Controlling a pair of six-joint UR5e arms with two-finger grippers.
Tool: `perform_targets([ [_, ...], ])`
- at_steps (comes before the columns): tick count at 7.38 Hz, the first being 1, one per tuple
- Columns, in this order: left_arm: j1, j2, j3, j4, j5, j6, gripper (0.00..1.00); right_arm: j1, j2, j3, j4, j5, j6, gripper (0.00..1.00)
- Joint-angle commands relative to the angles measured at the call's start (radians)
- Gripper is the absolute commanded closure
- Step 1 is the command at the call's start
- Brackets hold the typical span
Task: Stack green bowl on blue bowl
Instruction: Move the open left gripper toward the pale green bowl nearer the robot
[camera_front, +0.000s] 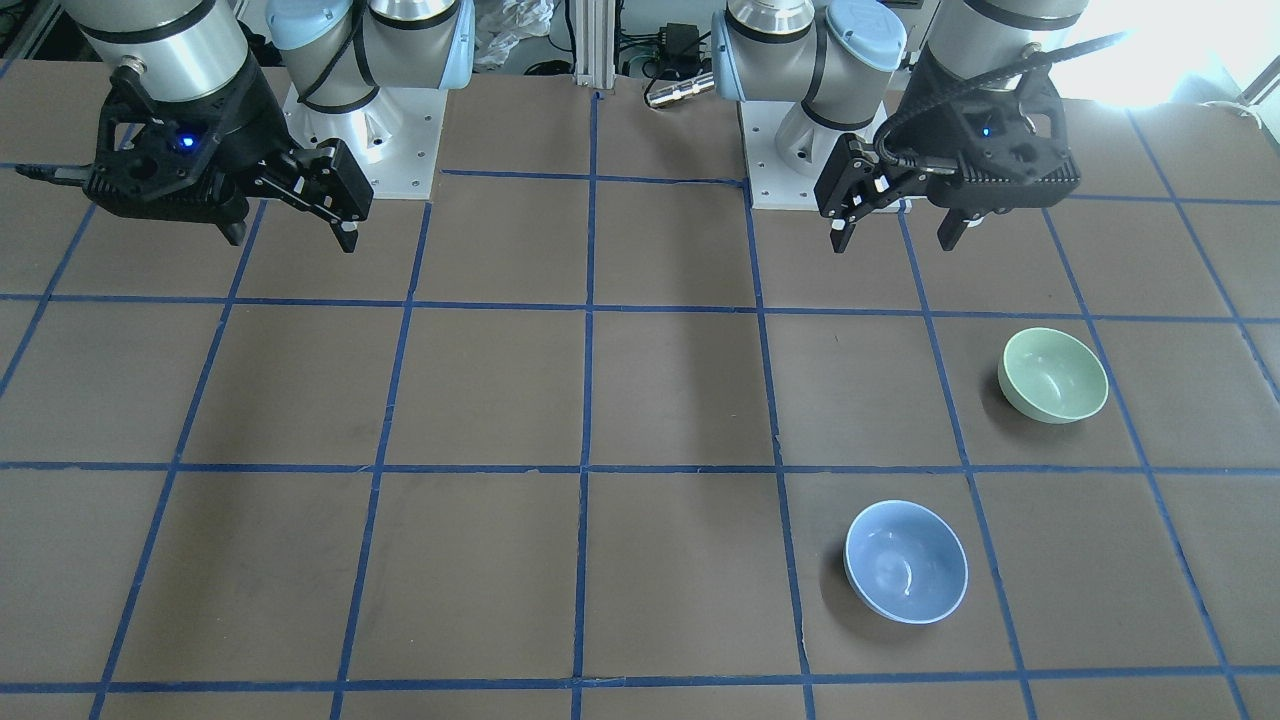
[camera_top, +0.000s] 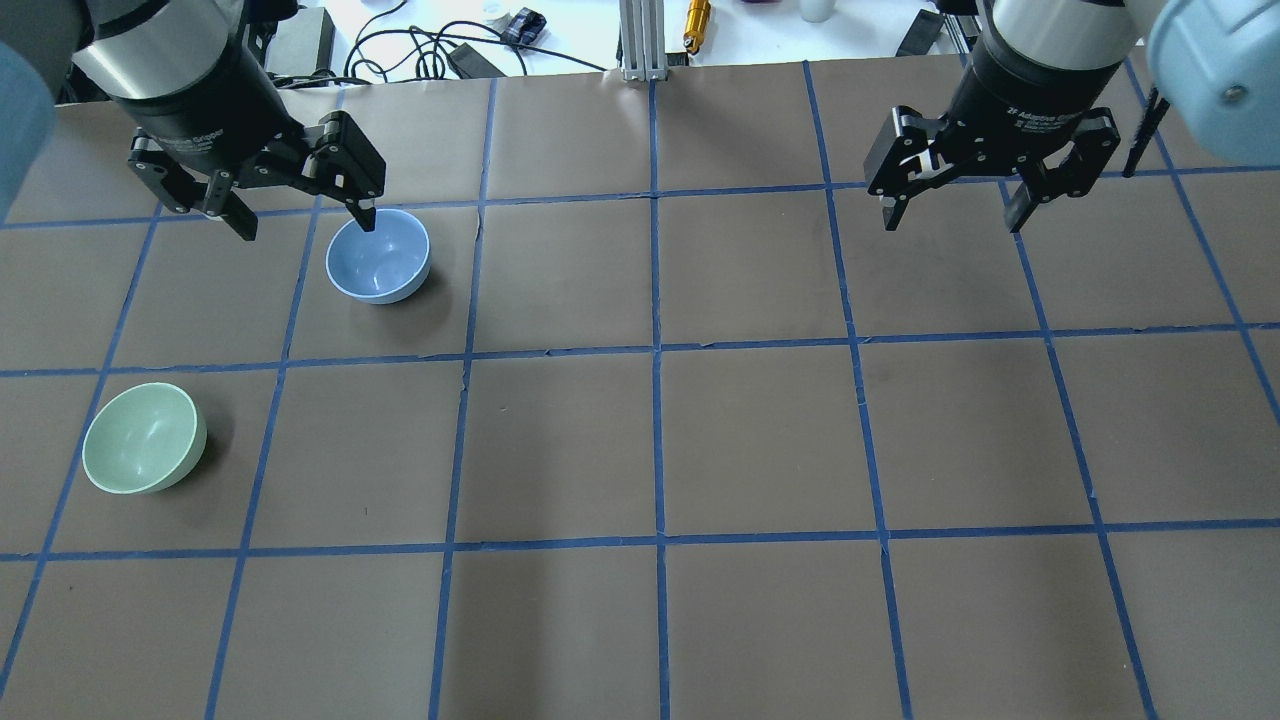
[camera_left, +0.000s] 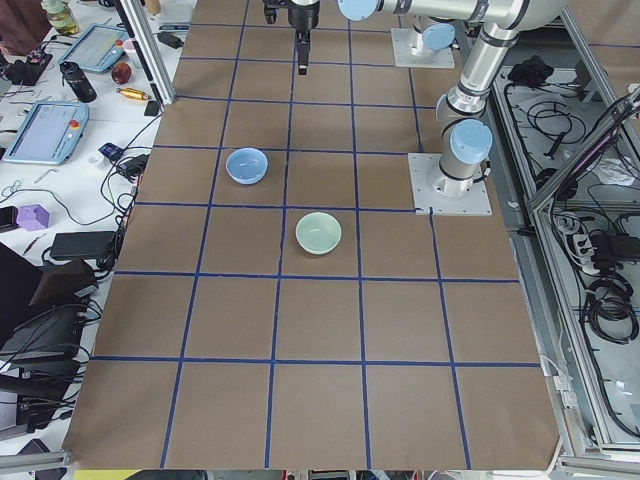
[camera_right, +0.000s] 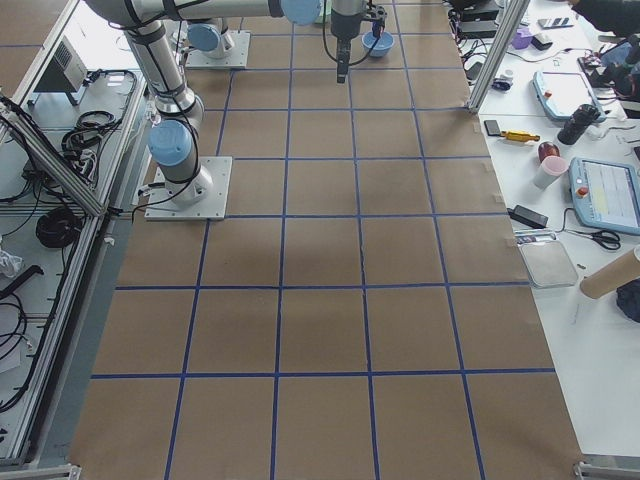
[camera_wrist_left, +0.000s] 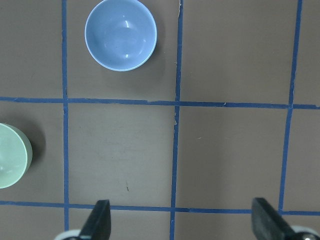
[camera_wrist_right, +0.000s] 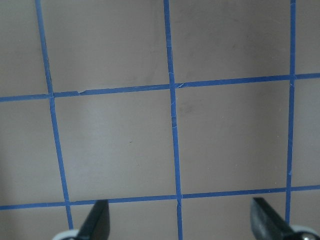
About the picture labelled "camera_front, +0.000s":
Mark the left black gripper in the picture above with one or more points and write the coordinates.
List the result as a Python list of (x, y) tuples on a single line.
[(933, 100)]

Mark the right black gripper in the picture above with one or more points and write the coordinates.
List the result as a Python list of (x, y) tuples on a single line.
[(256, 120)]

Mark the green bowl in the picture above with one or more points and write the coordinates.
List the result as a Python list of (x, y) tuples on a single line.
[(1052, 377)]

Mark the blue bowl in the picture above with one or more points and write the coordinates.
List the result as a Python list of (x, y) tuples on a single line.
[(905, 562)]

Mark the metallic cylinder tool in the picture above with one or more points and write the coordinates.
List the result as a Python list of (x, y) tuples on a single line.
[(681, 90)]

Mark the black power adapter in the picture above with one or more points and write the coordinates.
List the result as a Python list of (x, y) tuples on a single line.
[(679, 45)]

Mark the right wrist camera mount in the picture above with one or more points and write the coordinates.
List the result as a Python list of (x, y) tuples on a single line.
[(154, 168)]

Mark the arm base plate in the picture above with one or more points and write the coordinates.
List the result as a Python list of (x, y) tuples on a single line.
[(395, 137), (790, 170)]

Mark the aluminium frame post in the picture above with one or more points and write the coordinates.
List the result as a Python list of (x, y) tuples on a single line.
[(594, 37)]

